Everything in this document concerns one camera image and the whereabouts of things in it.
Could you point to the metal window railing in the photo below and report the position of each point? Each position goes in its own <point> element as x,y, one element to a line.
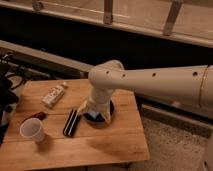
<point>188,21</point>

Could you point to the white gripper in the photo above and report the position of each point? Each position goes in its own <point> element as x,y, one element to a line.
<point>90,105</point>

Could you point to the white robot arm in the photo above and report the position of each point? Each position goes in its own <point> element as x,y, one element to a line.
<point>191,85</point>

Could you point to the black round plate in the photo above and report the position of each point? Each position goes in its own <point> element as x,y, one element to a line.
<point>100,120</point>

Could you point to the dark red small object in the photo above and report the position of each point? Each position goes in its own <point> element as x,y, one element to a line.
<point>39,115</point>

